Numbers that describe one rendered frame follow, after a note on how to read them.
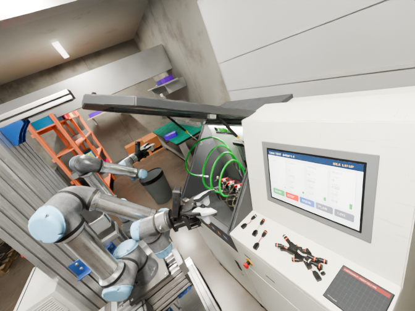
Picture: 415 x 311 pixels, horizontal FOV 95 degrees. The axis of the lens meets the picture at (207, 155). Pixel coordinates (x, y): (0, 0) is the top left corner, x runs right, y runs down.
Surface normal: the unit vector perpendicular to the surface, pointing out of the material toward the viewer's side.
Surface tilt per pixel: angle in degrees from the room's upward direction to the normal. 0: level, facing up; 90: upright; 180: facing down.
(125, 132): 90
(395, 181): 76
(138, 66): 90
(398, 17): 90
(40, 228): 83
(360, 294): 0
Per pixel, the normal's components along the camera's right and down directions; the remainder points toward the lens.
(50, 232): 0.01, 0.31
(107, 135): 0.45, 0.22
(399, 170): -0.81, 0.32
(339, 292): -0.37, -0.83
